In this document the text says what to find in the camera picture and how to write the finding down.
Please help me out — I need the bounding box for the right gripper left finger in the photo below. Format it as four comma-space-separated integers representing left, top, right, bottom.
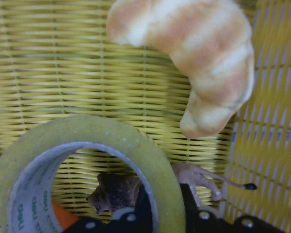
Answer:
135, 185, 153, 233

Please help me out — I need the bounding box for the brown toy lion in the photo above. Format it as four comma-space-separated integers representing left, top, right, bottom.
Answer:
86, 162, 257, 215

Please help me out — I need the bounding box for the toy carrot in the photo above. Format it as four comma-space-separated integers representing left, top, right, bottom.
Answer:
0, 156, 81, 231

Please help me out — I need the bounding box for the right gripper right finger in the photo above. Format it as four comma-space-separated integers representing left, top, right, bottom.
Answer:
180, 183, 199, 233

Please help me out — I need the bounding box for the yellow tape roll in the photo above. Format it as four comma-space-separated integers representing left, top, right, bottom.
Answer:
0, 116, 186, 233

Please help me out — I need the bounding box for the toy croissant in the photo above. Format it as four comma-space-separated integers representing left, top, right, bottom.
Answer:
106, 0, 254, 138

